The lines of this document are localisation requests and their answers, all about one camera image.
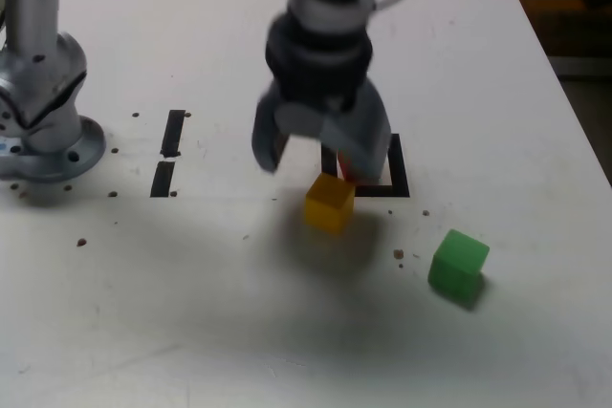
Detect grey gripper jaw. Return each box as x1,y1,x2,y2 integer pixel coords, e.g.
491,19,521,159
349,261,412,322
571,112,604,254
273,81,392,181
250,84,289,176

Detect red cube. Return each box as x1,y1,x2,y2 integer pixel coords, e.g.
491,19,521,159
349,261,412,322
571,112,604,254
336,149,359,185

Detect yellow cube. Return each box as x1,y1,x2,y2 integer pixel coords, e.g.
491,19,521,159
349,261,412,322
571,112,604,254
304,172,358,237

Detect green cube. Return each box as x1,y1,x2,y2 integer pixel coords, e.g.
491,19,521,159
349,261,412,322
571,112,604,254
426,228,492,310

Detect black tape square outline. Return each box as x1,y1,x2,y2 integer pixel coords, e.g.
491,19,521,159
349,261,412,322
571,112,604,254
320,133,411,199

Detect black tape strip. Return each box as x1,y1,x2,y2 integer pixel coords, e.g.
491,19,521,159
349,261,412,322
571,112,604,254
149,109,187,200

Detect grey metal bar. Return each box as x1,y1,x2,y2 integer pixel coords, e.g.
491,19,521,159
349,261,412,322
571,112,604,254
548,54,612,78

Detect brown cardboard box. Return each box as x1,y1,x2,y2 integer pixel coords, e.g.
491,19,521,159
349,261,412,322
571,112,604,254
514,0,612,58

